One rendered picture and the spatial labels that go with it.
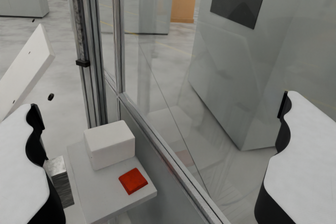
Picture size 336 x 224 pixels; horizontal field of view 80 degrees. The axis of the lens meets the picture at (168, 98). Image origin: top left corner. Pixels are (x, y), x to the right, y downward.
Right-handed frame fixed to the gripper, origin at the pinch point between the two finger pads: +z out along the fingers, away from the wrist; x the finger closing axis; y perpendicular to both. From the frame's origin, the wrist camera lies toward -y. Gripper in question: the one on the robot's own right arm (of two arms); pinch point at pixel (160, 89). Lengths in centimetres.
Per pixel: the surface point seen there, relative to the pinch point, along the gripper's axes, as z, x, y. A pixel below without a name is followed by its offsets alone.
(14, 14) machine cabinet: 636, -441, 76
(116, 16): 76, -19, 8
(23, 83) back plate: 27.7, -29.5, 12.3
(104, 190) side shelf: 33, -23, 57
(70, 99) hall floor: 217, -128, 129
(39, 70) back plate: 26.5, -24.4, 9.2
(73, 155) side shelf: 48, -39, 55
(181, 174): 30, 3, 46
